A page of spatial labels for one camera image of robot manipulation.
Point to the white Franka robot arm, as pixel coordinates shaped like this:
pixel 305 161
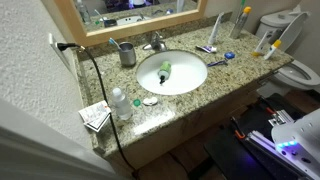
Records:
pixel 301 136

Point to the white contact lens case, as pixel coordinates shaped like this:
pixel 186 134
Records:
pixel 150 101

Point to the green bottle black pump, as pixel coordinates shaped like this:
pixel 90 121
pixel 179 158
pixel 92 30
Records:
pixel 164 70

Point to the white oval sink basin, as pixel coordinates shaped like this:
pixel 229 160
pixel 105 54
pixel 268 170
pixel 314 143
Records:
pixel 181 78

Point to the small green bottle cap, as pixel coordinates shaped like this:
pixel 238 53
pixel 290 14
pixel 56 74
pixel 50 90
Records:
pixel 136 102

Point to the clear plastic bottle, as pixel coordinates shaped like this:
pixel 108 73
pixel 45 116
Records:
pixel 121 105

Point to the chrome sink faucet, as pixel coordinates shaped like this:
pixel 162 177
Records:
pixel 156 42

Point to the silver metal cup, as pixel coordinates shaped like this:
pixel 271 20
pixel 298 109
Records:
pixel 127 54

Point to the wooden vanity cabinet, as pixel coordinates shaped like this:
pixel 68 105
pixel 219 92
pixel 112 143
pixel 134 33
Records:
pixel 186 133

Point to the small purple white tube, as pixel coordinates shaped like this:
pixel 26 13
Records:
pixel 206 49

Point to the blue razor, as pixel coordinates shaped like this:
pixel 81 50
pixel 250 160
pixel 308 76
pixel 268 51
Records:
pixel 217 62

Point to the blue white toothbrush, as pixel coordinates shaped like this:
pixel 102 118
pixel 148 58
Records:
pixel 114 43

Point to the blue dental floss box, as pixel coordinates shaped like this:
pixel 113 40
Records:
pixel 229 55

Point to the tall white toothpaste tube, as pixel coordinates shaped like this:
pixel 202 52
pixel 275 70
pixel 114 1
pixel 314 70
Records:
pixel 215 30

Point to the black robot cart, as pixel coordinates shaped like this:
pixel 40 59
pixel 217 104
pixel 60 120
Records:
pixel 240 150

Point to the white tube yellow cap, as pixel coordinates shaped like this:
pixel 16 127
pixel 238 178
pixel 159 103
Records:
pixel 272 49
pixel 262 45

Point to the white toilet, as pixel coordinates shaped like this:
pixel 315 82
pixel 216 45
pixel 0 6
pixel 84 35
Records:
pixel 293 63

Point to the wood framed wall mirror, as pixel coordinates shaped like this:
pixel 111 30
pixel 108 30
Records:
pixel 133 25

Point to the white wall power outlet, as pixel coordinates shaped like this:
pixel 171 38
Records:
pixel 60 53

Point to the aluminium mounting rail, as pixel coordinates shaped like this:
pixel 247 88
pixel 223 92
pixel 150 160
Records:
pixel 266 145

